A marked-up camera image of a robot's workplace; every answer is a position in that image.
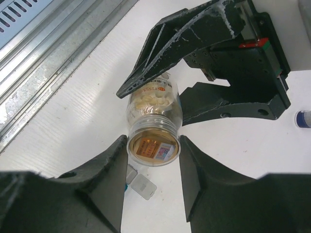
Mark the weekly pill organizer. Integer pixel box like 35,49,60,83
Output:
125,164,157,200

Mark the white cap pill bottle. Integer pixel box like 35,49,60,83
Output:
294,111,311,129

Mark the clear bottle gold cap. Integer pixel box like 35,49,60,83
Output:
125,71,183,146

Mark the slotted cable duct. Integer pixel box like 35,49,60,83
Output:
0,0,81,56

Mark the aluminium mounting rail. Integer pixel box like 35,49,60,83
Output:
0,0,135,150

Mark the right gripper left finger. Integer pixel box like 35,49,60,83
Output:
0,135,128,233

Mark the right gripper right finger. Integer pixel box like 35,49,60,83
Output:
179,136,311,233

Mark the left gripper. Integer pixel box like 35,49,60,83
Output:
116,0,291,126

